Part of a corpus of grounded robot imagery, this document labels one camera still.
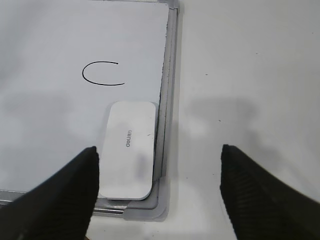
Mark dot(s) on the white rectangular board eraser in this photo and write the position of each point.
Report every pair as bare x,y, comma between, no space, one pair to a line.
127,154

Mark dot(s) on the white aluminium framed whiteboard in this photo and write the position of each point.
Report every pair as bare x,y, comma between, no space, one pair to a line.
64,64

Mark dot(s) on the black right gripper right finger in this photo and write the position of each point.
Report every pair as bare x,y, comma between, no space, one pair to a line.
262,207

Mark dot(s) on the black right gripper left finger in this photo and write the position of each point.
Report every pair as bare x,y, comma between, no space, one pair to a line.
58,209

